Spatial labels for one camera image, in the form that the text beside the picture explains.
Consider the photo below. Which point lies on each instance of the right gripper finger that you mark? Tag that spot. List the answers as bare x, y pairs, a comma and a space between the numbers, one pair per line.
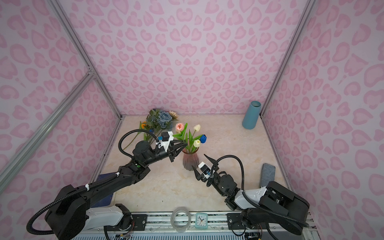
213, 161
197, 173

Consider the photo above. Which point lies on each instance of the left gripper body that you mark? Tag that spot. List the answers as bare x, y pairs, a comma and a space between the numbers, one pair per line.
169, 151

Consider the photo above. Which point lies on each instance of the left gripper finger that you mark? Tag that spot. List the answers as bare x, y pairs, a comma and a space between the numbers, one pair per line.
173, 154
177, 146

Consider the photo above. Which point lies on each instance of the red glass vase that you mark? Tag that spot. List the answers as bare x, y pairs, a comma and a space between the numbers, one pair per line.
190, 160

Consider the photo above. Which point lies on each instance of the pink tulip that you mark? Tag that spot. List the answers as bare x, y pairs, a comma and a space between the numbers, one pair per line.
181, 131

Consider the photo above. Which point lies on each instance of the blue tulip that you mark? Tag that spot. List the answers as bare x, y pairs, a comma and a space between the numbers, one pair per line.
203, 139

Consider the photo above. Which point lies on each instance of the white tulip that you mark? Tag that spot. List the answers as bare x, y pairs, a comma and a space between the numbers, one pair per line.
193, 135

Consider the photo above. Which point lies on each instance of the teal cylindrical vase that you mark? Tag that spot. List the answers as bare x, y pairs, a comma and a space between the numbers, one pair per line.
252, 115

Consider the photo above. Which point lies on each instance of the orange flower stem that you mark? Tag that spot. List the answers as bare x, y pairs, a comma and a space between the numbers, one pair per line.
138, 136

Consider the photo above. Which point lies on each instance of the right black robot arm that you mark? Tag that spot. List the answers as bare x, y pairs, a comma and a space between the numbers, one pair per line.
271, 204

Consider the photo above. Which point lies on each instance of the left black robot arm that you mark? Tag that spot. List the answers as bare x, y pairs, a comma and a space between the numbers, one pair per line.
68, 214

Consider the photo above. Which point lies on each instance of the blue rose bouquet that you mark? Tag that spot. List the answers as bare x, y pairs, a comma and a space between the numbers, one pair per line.
159, 121

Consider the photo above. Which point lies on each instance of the small teal alarm clock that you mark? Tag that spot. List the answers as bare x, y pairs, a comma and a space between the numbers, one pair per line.
201, 221

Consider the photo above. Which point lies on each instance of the grey sponge block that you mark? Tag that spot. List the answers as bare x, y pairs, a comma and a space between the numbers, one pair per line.
268, 174

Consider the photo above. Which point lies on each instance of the clear tape roll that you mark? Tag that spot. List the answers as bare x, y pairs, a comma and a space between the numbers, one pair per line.
181, 219

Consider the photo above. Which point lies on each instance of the blue book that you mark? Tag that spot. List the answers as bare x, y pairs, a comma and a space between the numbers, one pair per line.
106, 201

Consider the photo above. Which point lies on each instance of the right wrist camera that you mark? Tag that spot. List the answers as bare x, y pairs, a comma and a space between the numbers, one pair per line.
206, 171

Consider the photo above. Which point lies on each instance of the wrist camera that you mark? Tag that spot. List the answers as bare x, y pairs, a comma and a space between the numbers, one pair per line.
164, 140
206, 171

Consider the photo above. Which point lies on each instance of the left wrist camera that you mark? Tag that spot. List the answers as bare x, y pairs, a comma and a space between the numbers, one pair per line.
164, 140

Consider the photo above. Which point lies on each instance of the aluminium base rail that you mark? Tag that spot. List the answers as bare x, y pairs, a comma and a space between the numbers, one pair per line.
221, 226

